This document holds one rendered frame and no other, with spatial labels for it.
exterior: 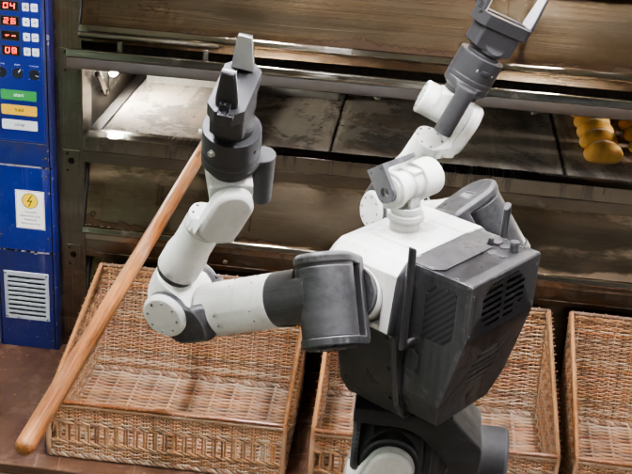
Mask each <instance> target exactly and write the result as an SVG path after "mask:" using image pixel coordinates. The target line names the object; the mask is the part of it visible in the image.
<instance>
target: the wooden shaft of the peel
mask: <svg viewBox="0 0 632 474"><path fill-rule="evenodd" d="M201 165H202V163H201V141H200V143H199V145H198V146H197V148H196V150H195V152H194V153H193V155H192V157H191V158H190V160H189V161H188V163H187V165H186V166H185V168H184V170H183V171H182V173H181V175H180V177H179V178H178V179H177V181H176V182H175V184H174V185H173V187H172V189H171V190H170V192H169V193H168V195H167V197H166V199H165V201H164V202H163V204H162V205H161V207H160V209H159V210H158V212H157V214H156V215H155V216H154V217H153V219H152V221H151V222H150V225H149V226H148V228H147V229H146V231H145V233H144V234H143V236H142V238H141V239H140V241H139V242H138V244H137V246H136V247H135V249H134V251H133V253H132V254H131V256H130V258H129V259H128V260H127V261H126V263H125V265H124V266H123V268H122V270H121V271H120V273H119V274H118V277H117V278H116V280H115V282H114V283H113V285H112V286H111V288H110V290H109V291H108V293H107V294H106V296H105V298H104V299H103V301H102V302H101V304H100V305H99V307H98V309H97V310H96V312H95V314H94V315H93V317H92V318H91V320H90V322H89V323H88V325H87V327H86V329H85V330H84V332H83V334H82V335H81V337H80V338H79V340H78V341H77V342H76V344H75V346H74V347H73V349H72V350H71V353H70V354H69V356H68V358H67V359H66V361H65V362H64V364H63V366H62V367H61V369H60V371H59V372H58V374H57V375H56V377H55V379H54V381H53V383H52V384H51V385H50V386H49V388H48V390H47V391H46V393H45V394H44V396H43V398H42V399H41V401H40V403H39V405H38V406H37V408H36V410H35V411H34V413H33V415H32V416H31V418H30V419H29V421H28V422H27V423H26V425H25V427H24V429H23V430H22V432H21V434H20V435H19V437H18V438H17V440H16V442H15V450H16V451H17V453H19V454H20V455H22V456H28V455H30V454H31V453H33V452H34V450H35V449H36V447H37V445H38V444H39V442H40V440H41V439H42V437H43V435H44V434H45V432H46V430H47V428H48V427H49V425H50V423H51V422H52V420H53V418H54V417H55V414H56V412H57V411H58V409H59V407H60V406H61V404H62V403H63V401H64V400H65V398H66V396H67V395H68V393H69V391H70V389H71V387H72V385H73V384H74V382H75V380H76V378H77V377H78V375H79V373H80V372H81V370H82V369H83V367H84V366H85V364H86V362H87V360H88V358H89V356H90V355H91V353H92V351H93V350H94V348H95V346H96V344H97V343H98V341H99V339H100V338H101V336H102V334H103V332H104V330H105V328H106V327H107V326H108V324H109V323H110V321H111V319H112V317H113V316H114V314H115V312H116V311H117V309H118V307H119V305H120V303H121V301H122V300H123V298H124V296H125V294H126V293H127V291H128V290H129V289H130V287H131V285H132V283H133V282H134V279H135V278H136V276H137V274H138V272H139V271H140V269H141V267H142V266H143V264H144V262H145V260H146V259H147V257H148V255H149V254H150V252H151V250H152V249H153V247H154V245H155V244H156V242H157V240H158V238H159V237H160V235H161V233H162V232H163V230H164V228H165V227H166V224H167V222H168V221H169V219H170V217H171V216H172V214H173V213H174V211H175V210H176V208H177V206H178V205H179V203H180V201H181V199H182V197H183V195H184V194H185V192H186V190H187V188H188V187H189V185H190V183H191V182H192V180H193V179H194V177H195V176H196V174H197V172H198V170H199V168H200V166H201Z"/></svg>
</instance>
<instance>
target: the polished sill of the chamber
mask: <svg viewBox="0 0 632 474"><path fill-rule="evenodd" d="M200 141H201V139H196V138H186V137H177V136H167V135H158V134H140V133H129V132H120V131H110V130H101V129H89V130H88V131H87V133H86V134H85V135H84V150H89V151H98V152H108V153H117V154H127V155H136V156H146V157H155V158H165V159H174V160H184V161H189V160H190V158H191V157H192V155H193V153H194V152H195V150H196V148H197V147H198V145H199V143H200ZM265 147H270V148H272V149H273V150H274V151H275V152H276V162H275V169H278V170H288V171H297V172H307V173H316V174H325V175H335V176H344V177H354V178H363V179H370V176H369V173H368V171H367V170H369V169H371V168H372V167H376V166H379V165H381V164H383V163H386V162H389V161H391V160H394V159H395V158H387V157H378V156H369V155H358V154H349V153H339V152H330V151H320V150H301V149H292V148H282V147H273V146H265ZM439 164H440V165H441V167H442V169H443V171H444V175H445V182H444V185H443V186H448V187H457V188H464V187H465V186H467V185H469V184H471V183H473V182H476V181H479V180H483V179H491V180H494V181H496V183H497V185H498V191H499V192H504V193H514V194H523V195H533V196H542V197H552V198H570V199H579V200H589V201H598V202H607V203H617V204H626V205H632V182H627V181H617V180H608V179H598V178H589V177H579V176H569V175H560V174H550V173H541V172H531V171H521V170H511V169H502V168H492V167H483V166H464V165H455V164H445V163H439Z"/></svg>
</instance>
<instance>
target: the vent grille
mask: <svg viewBox="0 0 632 474"><path fill-rule="evenodd" d="M4 282H5V301H6V317H9V318H18V319H26V320H35V321H44V322H50V298H49V275H46V274H37V273H28V272H20V271H11V270H4Z"/></svg>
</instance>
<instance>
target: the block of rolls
mask: <svg viewBox="0 0 632 474"><path fill-rule="evenodd" d="M572 117H574V124H575V126H576V127H577V136H578V137H580V138H579V145H580V147H582V148H583V149H585V150H584V151H583V155H584V158H585V159H586V160H587V161H589V162H592V163H597V164H606V165H610V164H617V163H619V162H620V161H621V160H622V158H623V152H622V150H621V148H620V147H619V146H618V140H617V137H616V135H615V134H614V130H613V128H612V126H611V125H610V121H609V119H608V118H589V117H579V116H572ZM618 125H619V128H620V129H621V130H623V131H624V140H626V141H627V142H630V143H629V145H628V148H629V151H630V152H631V153H632V121H628V120H619V122H618Z"/></svg>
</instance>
